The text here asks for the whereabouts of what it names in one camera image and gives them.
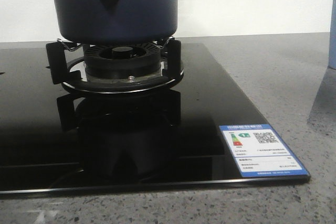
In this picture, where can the light blue plastic cup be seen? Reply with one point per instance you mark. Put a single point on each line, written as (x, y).
(332, 41)

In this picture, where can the black pot support grate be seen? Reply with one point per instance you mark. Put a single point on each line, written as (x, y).
(73, 76)

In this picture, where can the dark blue cooking pot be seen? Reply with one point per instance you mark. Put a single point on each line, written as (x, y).
(108, 22)

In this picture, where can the black gas burner head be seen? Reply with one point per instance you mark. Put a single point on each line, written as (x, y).
(119, 62)

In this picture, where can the blue energy label sticker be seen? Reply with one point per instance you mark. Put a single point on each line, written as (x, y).
(259, 151)

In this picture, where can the black glass gas stove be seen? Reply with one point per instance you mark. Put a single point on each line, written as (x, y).
(60, 142)

